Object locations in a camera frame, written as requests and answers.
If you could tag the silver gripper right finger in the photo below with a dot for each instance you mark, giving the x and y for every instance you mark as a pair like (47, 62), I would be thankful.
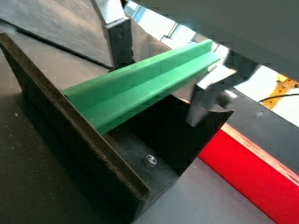
(211, 91)

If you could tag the black-padded gripper left finger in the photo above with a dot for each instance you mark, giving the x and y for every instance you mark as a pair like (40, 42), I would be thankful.
(116, 28)

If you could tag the green star-profile bar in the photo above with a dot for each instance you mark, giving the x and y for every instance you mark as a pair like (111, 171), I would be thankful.
(118, 95)

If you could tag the black curved fixture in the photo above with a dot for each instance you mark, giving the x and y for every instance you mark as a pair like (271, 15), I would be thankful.
(136, 160)

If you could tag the red shape-hole block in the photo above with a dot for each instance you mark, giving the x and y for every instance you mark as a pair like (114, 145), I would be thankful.
(269, 184)

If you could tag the yellow frame with cable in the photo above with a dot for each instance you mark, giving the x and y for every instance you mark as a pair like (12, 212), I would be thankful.
(283, 86)

